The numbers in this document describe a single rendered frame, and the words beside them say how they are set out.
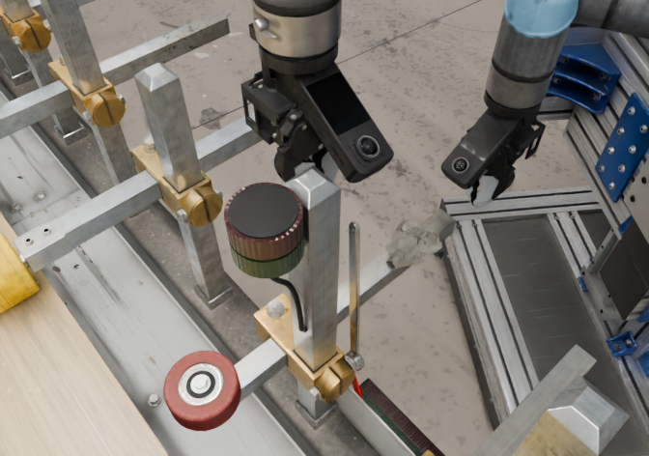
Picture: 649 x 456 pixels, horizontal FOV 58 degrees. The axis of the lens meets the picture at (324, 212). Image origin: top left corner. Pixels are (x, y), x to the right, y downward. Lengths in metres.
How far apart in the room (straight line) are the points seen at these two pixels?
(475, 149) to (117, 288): 0.67
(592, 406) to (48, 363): 0.56
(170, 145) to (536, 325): 1.12
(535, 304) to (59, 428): 1.20
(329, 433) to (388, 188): 1.31
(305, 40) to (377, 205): 1.53
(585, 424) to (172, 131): 0.50
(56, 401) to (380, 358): 1.11
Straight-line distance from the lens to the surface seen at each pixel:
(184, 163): 0.72
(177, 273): 1.00
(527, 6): 0.70
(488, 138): 0.80
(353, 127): 0.53
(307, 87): 0.53
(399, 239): 0.80
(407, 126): 2.29
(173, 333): 1.04
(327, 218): 0.48
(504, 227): 1.73
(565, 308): 1.63
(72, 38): 0.88
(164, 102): 0.66
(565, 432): 0.39
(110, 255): 1.16
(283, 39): 0.50
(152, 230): 1.07
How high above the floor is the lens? 1.51
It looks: 50 degrees down
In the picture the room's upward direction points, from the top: straight up
